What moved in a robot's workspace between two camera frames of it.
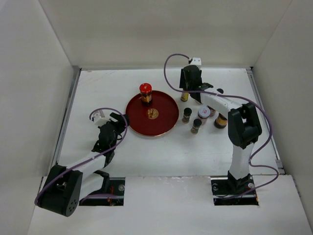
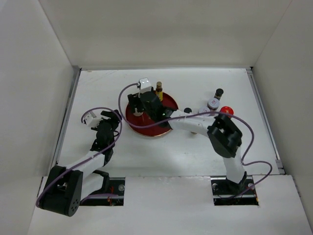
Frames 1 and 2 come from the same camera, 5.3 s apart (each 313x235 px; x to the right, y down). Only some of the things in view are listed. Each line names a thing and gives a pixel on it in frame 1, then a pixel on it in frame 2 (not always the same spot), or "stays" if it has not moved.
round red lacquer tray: (154, 119) stays
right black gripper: (182, 83) to (135, 99)
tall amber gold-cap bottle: (184, 96) to (158, 89)
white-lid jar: (203, 113) stays
